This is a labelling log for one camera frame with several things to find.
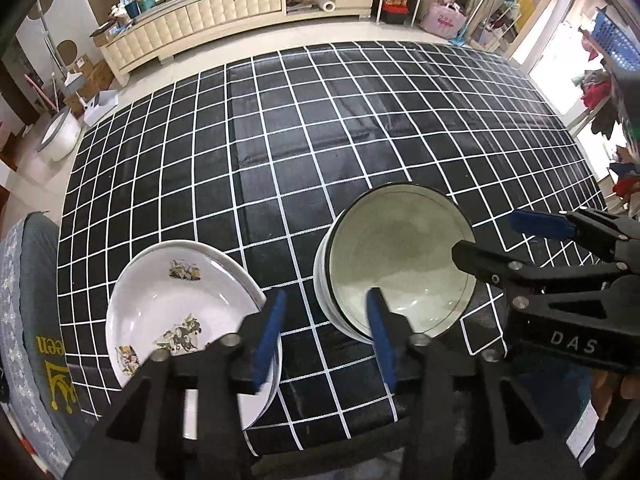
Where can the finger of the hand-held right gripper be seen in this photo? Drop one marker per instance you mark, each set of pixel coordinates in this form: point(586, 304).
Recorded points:
point(542, 224)
point(480, 260)

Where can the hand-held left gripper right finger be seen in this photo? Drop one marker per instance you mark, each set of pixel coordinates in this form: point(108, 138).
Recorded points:
point(382, 340)

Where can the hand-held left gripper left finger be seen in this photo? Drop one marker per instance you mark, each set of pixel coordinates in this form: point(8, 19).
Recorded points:
point(270, 340)

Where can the plain white bowl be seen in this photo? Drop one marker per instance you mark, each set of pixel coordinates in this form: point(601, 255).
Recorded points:
point(334, 317)

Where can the white plate with cartoon print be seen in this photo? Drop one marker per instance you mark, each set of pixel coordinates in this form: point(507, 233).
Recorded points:
point(165, 305)

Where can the person's right hand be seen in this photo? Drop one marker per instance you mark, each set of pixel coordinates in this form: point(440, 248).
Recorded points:
point(625, 390)

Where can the person's blue trousers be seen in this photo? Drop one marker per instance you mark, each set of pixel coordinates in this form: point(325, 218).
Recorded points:
point(555, 410)

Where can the pile of clothes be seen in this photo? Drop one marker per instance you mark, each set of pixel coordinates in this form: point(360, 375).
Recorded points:
point(615, 125)

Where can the blue plastic basket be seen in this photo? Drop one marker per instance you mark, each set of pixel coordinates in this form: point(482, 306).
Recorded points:
point(617, 40)

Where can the black white-grid tablecloth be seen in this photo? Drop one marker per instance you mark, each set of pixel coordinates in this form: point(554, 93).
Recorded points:
point(325, 135)

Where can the pink bag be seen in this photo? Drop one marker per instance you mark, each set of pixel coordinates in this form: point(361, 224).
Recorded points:
point(444, 19)

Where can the grey printed seat cushion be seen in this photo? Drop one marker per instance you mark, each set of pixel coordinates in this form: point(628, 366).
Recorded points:
point(30, 335)

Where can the white round basin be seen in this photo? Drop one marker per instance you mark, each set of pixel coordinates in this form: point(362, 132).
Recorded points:
point(60, 135)

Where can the white paper roll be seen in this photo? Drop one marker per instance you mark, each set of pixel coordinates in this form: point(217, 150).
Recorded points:
point(324, 3)

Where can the stack of cardboard boxes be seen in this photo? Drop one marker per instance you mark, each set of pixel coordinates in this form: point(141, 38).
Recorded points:
point(92, 77)

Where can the cream tufted low cabinet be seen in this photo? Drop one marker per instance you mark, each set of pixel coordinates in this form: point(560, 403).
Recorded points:
point(225, 15)

